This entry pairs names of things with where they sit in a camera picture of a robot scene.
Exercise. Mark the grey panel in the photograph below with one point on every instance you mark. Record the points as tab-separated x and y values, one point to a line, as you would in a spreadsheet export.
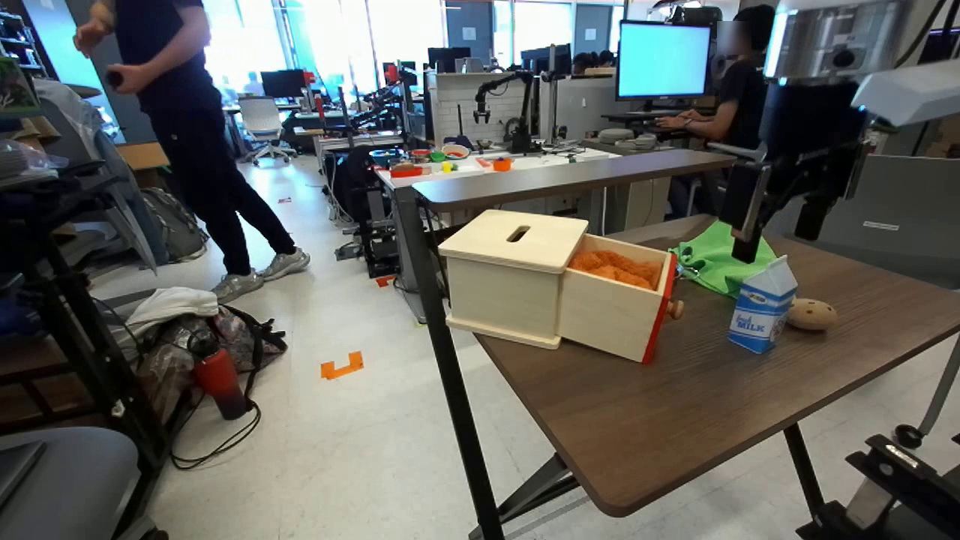
901	213

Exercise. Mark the orange pieces in drawer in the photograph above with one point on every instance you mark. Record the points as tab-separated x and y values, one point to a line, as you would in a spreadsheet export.
617	269

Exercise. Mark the blue white milk carton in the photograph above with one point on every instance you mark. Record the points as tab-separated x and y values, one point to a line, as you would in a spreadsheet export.
761	310

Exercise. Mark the orange bracket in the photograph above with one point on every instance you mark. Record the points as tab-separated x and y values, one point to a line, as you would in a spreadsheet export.
342	366

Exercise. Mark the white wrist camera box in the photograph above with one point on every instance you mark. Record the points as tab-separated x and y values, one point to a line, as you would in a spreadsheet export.
910	91

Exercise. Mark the seated person in black shirt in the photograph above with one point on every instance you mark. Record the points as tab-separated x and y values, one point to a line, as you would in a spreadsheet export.
740	101

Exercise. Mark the standing person in dark clothes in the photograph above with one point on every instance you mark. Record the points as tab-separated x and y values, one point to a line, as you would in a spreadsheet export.
191	109

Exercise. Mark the black robot arm on desk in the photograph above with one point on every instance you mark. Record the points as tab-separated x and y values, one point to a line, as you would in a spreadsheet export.
515	121

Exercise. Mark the white office chair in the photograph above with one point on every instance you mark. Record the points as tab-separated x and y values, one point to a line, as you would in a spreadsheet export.
263	121

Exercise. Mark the black shelf rack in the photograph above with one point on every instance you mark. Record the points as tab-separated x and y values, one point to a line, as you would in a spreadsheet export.
60	300

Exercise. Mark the cream wooden box with slot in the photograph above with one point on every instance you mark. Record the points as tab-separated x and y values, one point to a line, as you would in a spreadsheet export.
506	287

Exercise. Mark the grey chair seat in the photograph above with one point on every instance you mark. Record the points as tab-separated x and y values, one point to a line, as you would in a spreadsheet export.
65	481

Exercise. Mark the computer monitor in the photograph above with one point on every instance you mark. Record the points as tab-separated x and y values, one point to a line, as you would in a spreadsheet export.
660	59

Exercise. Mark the green cloth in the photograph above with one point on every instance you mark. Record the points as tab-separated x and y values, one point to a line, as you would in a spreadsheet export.
711	263

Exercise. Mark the white cloth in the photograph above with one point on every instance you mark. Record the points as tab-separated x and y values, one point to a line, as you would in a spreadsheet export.
168	308

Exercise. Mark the brown wooden table black legs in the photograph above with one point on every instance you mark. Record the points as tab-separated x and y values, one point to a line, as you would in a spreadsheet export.
720	421

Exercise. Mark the dark bag pile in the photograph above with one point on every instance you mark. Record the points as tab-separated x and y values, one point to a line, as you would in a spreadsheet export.
240	346

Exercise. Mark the brown potato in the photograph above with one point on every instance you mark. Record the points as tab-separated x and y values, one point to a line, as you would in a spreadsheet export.
814	313

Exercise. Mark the wooden drawer with orange front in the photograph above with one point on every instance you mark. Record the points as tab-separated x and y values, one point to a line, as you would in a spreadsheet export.
605	316

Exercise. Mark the grey desk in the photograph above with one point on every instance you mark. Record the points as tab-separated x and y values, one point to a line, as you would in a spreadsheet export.
558	177

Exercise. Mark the black metal stand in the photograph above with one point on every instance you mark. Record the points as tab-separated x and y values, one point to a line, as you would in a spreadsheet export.
901	483

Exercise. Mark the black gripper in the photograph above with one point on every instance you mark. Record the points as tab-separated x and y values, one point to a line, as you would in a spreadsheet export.
812	123

